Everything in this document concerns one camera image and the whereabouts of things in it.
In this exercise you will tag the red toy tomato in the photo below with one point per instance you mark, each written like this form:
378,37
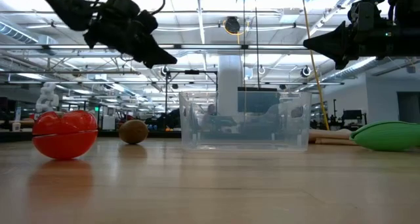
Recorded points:
65,138

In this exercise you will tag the clear plastic container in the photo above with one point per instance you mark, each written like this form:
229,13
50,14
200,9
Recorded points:
197,142

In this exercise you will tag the green ribbed toy vegetable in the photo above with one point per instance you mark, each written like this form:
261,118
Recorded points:
387,137

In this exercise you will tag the dark monitor screen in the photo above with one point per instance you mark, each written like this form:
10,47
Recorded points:
259,100

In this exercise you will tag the black workstation monitor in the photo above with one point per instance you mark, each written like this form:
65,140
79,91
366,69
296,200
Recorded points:
351,115

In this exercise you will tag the brown kiwi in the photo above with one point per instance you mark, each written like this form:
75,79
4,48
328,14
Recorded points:
133,132

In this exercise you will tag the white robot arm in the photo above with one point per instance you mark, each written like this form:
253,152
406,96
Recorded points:
47,97

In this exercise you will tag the white building column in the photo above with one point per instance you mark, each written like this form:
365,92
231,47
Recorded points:
229,76

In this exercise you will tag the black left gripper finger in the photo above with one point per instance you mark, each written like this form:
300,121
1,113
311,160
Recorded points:
150,65
154,54

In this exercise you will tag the folded beige cloth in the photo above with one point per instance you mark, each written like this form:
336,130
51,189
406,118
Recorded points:
328,137

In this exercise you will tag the black metal stand frame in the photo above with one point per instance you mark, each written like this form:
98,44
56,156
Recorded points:
166,92

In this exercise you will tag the white cup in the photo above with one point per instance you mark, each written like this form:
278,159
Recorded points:
16,126

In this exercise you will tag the person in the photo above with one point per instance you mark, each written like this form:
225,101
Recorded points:
210,114

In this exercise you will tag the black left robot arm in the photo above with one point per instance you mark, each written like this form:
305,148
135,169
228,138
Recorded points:
65,7

